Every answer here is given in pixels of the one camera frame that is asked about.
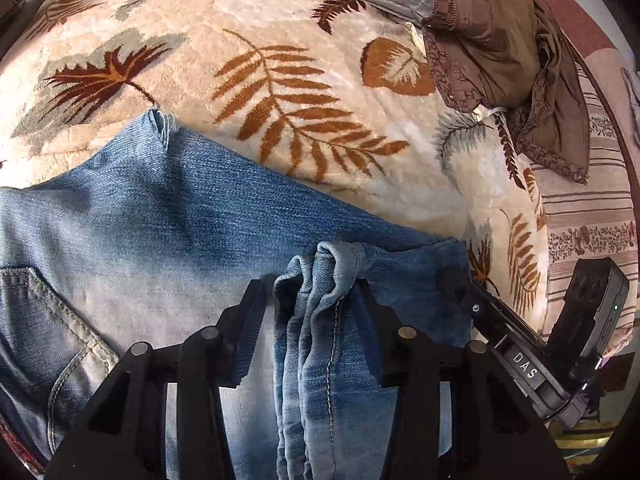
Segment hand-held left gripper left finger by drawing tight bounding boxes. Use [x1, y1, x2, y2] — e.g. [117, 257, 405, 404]
[44, 277, 275, 480]

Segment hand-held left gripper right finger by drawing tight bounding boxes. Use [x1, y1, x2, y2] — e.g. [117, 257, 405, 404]
[351, 277, 572, 480]

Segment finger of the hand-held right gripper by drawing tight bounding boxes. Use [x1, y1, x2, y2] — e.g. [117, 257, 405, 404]
[437, 266, 544, 357]

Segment blue denim pants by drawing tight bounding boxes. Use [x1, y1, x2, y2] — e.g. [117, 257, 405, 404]
[0, 107, 475, 480]

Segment striped floral bedsheet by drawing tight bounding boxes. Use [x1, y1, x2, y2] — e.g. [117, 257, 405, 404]
[529, 45, 640, 361]

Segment brown garment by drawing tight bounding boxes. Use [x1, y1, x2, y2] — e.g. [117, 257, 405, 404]
[416, 0, 592, 186]

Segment cream leaf-print blanket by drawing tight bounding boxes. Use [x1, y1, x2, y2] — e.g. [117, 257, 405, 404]
[0, 0, 551, 322]

